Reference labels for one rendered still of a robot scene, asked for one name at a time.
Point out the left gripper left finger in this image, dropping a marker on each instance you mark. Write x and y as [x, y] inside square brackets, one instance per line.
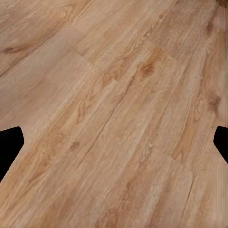
[11, 142]

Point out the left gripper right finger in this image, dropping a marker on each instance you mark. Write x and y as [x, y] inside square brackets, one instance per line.
[221, 141]

